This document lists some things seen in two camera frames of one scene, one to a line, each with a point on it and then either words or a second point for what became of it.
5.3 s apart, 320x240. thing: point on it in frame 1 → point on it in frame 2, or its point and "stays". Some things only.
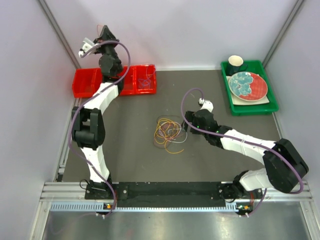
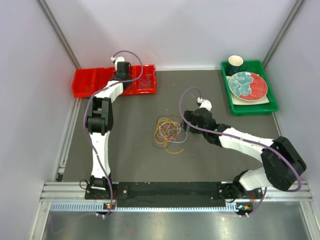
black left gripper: x=105 y=35 → x=128 y=76
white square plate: x=236 y=101 stays
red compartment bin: x=140 y=79 stays
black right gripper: x=190 y=117 stays
